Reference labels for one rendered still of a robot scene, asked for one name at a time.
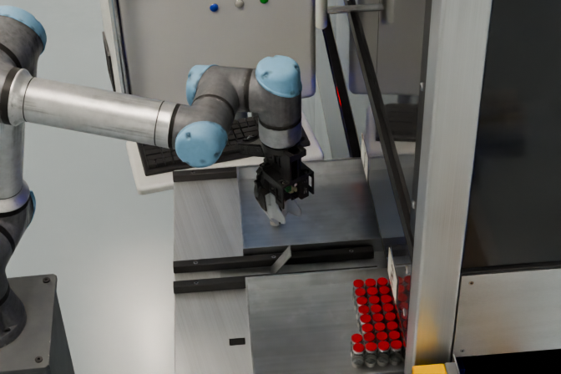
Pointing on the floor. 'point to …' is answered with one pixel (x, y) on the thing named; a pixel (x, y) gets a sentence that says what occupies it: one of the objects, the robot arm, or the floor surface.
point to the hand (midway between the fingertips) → (276, 216)
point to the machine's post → (447, 149)
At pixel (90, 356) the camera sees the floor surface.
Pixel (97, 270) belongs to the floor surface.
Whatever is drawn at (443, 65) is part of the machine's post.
